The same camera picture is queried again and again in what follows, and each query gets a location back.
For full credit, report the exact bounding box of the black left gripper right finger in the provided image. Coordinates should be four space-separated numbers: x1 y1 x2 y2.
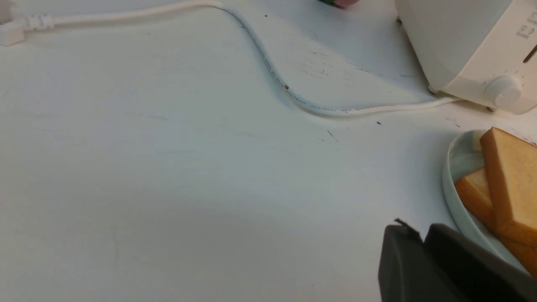
425 224 536 302

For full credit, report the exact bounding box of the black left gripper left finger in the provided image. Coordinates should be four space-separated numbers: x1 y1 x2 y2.
378 219 466 302

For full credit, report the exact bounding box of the toast slice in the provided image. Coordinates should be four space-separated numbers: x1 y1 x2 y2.
480 128 537 247
455 168 537 277

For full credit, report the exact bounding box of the light blue ceramic plate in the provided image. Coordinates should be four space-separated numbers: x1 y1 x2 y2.
442 130 536 276

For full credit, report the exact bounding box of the white two-slot toaster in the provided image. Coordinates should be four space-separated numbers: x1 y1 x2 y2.
394 0 537 115

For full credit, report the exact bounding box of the white toaster power cable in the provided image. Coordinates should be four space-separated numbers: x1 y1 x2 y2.
0 0 462 117

